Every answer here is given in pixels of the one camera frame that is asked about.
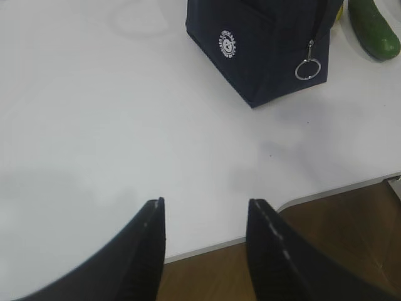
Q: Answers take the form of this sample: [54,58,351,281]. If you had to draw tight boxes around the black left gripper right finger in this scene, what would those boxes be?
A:
[246,199,397,300]

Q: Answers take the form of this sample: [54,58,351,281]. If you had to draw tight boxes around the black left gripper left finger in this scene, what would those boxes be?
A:
[24,198,165,300]

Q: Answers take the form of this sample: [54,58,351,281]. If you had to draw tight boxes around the navy blue fabric bag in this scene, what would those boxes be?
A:
[185,0,342,108]

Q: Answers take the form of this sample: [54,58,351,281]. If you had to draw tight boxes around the green cucumber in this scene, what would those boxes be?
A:
[348,0,400,61]

